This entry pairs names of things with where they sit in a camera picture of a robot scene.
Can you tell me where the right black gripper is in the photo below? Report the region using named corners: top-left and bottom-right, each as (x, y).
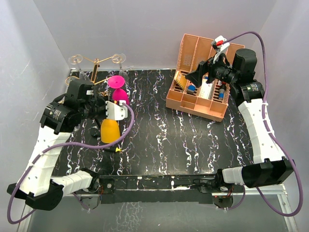
top-left (185, 50), bottom-right (239, 88)

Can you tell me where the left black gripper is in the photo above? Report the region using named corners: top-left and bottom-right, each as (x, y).
top-left (80, 95), bottom-right (115, 119)

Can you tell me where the orange plastic wine glass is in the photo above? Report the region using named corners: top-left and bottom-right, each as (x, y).
top-left (100, 118), bottom-right (120, 144)

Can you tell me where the pink plastic wine glass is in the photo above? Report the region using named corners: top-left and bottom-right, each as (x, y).
top-left (108, 75), bottom-right (129, 105)

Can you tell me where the clear wine glass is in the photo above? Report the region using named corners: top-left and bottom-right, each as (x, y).
top-left (112, 53), bottom-right (127, 78)
top-left (69, 54), bottom-right (90, 81)
top-left (65, 76), bottom-right (78, 86)

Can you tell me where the gold wire wine glass rack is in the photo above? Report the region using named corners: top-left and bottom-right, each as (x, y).
top-left (64, 55), bottom-right (124, 136)

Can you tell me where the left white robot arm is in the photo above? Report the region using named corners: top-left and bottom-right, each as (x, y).
top-left (7, 79), bottom-right (105, 211)

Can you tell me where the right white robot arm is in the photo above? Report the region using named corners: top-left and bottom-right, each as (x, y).
top-left (185, 48), bottom-right (293, 192)

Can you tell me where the blue grey eraser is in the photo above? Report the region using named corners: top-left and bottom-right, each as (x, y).
top-left (186, 85), bottom-right (197, 95)

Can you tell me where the yellow spiral notebook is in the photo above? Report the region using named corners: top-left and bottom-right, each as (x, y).
top-left (174, 73), bottom-right (187, 90)

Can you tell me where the white staples box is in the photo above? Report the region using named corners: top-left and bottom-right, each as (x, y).
top-left (199, 77), bottom-right (213, 100)

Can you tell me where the peach desk organizer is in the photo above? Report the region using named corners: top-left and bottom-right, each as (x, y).
top-left (166, 34), bottom-right (230, 122)

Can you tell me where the black yellow screwdriver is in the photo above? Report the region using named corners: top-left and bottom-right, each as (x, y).
top-left (103, 147), bottom-right (122, 153)

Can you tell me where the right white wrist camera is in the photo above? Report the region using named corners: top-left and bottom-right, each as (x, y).
top-left (211, 35), bottom-right (230, 64)

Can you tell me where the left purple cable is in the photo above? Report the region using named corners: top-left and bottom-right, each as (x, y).
top-left (6, 101), bottom-right (135, 225)

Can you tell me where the purple cable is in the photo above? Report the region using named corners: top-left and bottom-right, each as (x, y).
top-left (223, 30), bottom-right (304, 217)
top-left (6, 101), bottom-right (135, 225)

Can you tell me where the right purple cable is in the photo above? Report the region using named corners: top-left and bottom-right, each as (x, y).
top-left (223, 30), bottom-right (304, 217)

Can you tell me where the aluminium frame rail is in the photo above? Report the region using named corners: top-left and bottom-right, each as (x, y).
top-left (18, 189), bottom-right (297, 232)

